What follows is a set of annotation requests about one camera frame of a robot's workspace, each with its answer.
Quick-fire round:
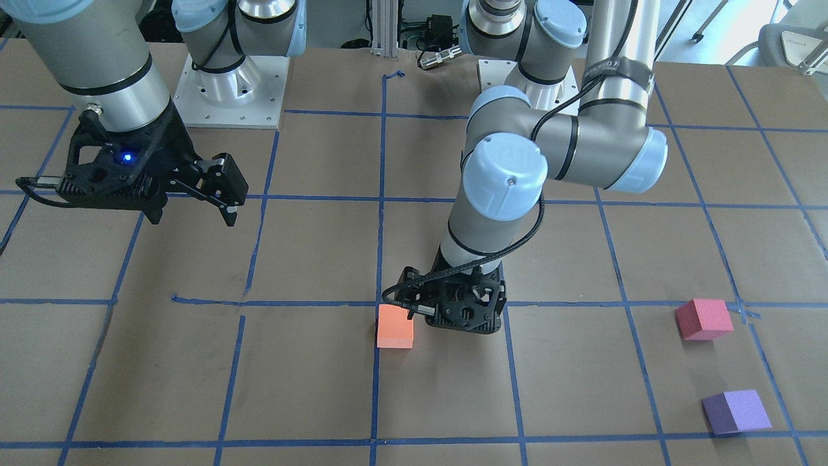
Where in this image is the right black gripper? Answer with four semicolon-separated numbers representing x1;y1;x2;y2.
56;101;248;227

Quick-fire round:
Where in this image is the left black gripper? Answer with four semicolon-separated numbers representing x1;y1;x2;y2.
395;266;507;334

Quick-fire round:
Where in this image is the orange foam cube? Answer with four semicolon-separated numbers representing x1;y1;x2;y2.
376;304;414;350

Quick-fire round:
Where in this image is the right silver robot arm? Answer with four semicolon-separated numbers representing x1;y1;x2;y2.
2;1;307;227

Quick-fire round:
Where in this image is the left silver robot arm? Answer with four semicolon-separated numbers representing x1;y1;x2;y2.
382;1;668;334

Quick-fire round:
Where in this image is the brown paper table mat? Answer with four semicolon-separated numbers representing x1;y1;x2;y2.
0;39;828;466

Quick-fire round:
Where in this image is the pink foam cube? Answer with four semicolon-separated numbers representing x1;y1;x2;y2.
675;299;734;341

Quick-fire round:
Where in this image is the purple foam cube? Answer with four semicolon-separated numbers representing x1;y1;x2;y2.
701;390;772;436

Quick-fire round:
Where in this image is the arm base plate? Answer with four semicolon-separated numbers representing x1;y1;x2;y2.
478;59;579;111
173;56;291;129

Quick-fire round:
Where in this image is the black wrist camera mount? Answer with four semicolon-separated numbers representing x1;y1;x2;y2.
16;124;168;213

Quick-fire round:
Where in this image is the aluminium frame post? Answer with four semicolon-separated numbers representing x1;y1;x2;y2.
367;1;402;61

